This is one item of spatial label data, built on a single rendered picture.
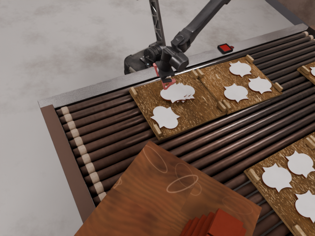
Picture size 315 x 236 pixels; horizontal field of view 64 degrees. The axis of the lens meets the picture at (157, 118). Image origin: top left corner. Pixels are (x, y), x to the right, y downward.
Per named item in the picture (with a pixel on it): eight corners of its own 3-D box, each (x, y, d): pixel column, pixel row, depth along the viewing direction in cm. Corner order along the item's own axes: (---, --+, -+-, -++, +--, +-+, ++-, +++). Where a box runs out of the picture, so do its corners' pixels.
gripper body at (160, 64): (167, 62, 124) (169, 50, 119) (174, 77, 119) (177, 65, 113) (154, 64, 122) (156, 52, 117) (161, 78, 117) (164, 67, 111)
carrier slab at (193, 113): (128, 91, 138) (128, 89, 136) (191, 72, 153) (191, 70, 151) (159, 141, 120) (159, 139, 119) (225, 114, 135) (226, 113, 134)
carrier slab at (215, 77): (193, 72, 153) (193, 70, 152) (244, 58, 168) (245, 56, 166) (227, 114, 135) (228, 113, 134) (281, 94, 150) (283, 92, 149)
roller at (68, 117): (59, 121, 126) (57, 114, 123) (308, 38, 200) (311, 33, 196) (63, 128, 124) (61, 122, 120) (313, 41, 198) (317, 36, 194)
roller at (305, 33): (56, 113, 129) (55, 107, 125) (303, 34, 202) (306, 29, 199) (59, 120, 126) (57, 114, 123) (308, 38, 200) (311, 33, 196)
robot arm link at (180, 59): (181, 46, 119) (179, 33, 111) (198, 59, 114) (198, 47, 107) (162, 62, 118) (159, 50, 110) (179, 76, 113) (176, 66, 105)
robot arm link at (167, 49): (169, 42, 113) (160, 46, 110) (180, 51, 110) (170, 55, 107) (167, 55, 118) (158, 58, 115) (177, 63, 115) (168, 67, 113)
